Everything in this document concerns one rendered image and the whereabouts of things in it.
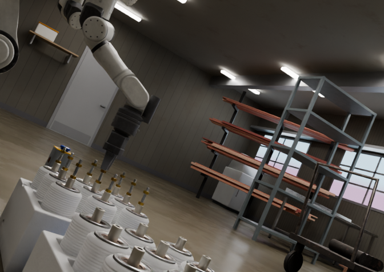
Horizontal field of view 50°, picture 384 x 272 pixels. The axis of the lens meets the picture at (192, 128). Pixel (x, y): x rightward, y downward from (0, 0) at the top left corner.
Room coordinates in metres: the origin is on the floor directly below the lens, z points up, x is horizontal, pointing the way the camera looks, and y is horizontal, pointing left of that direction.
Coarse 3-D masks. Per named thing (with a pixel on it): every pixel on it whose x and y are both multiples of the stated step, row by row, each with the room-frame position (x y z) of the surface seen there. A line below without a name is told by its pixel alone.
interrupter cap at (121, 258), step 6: (114, 258) 0.73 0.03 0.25; (120, 258) 0.74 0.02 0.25; (126, 258) 0.76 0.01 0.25; (120, 264) 0.71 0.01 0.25; (126, 264) 0.72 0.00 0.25; (144, 264) 0.77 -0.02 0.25; (132, 270) 0.71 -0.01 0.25; (138, 270) 0.71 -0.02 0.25; (144, 270) 0.73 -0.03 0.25; (150, 270) 0.75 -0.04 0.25
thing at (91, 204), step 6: (90, 198) 1.26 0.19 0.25; (90, 204) 1.25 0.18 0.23; (96, 204) 1.24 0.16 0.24; (102, 204) 1.24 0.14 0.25; (84, 210) 1.25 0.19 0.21; (90, 210) 1.24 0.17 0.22; (108, 210) 1.25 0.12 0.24; (114, 210) 1.27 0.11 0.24; (108, 216) 1.25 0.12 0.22; (108, 222) 1.26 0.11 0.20
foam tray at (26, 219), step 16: (16, 192) 1.42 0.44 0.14; (32, 192) 1.32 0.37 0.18; (16, 208) 1.32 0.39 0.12; (32, 208) 1.15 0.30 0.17; (0, 224) 1.42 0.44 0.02; (16, 224) 1.23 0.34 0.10; (32, 224) 1.13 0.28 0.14; (48, 224) 1.15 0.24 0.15; (64, 224) 1.17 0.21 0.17; (0, 240) 1.32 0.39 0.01; (16, 240) 1.16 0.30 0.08; (32, 240) 1.14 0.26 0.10; (16, 256) 1.13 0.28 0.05
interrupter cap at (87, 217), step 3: (81, 213) 0.95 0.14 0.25; (84, 213) 0.96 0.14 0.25; (81, 216) 0.93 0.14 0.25; (84, 216) 0.94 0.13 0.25; (87, 216) 0.96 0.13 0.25; (90, 216) 0.97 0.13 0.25; (84, 219) 0.92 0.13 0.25; (87, 219) 0.92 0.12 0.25; (102, 219) 0.99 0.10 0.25; (90, 222) 0.91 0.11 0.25; (93, 222) 0.91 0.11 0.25; (102, 222) 0.97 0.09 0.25; (105, 222) 0.98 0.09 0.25; (96, 225) 0.92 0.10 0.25; (99, 225) 0.92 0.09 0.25; (102, 225) 0.93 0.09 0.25; (105, 225) 0.94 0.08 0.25; (108, 225) 0.96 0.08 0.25; (105, 228) 0.93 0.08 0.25; (108, 228) 0.94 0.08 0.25
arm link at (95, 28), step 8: (88, 0) 1.29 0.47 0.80; (96, 0) 1.28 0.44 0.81; (104, 0) 1.28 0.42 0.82; (112, 0) 1.30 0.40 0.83; (88, 8) 1.28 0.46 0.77; (96, 8) 1.28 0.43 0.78; (104, 8) 1.30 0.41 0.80; (112, 8) 1.32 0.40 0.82; (80, 16) 1.29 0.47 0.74; (88, 16) 1.29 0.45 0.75; (96, 16) 1.29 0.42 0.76; (104, 16) 1.31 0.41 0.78; (88, 24) 1.28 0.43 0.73; (96, 24) 1.28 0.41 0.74; (104, 24) 1.28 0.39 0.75; (88, 32) 1.29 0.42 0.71; (96, 32) 1.29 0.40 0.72; (104, 32) 1.29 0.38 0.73; (96, 40) 1.30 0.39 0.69
